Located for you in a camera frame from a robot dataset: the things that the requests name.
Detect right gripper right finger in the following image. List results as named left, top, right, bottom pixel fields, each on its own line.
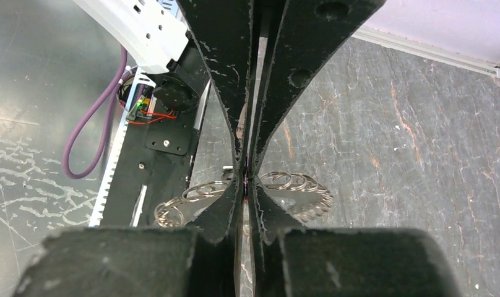
left=248, top=179, right=462, bottom=296

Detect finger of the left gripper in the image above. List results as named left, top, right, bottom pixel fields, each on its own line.
left=179, top=0, right=254, bottom=169
left=249, top=1, right=385, bottom=173

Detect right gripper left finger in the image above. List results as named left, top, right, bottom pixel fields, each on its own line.
left=12, top=176, right=244, bottom=297

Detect metal disc with key rings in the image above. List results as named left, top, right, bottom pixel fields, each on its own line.
left=153, top=166, right=335, bottom=228

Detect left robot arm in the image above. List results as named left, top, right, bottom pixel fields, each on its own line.
left=77, top=1, right=384, bottom=171

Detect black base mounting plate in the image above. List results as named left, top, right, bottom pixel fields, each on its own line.
left=97, top=74, right=210, bottom=227

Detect white slotted cable duct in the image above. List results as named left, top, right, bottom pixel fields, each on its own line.
left=88, top=66, right=153, bottom=227

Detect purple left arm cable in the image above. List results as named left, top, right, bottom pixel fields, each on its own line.
left=62, top=46, right=130, bottom=180

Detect aluminium frame rail front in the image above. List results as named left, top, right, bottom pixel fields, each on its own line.
left=353, top=27, right=500, bottom=79

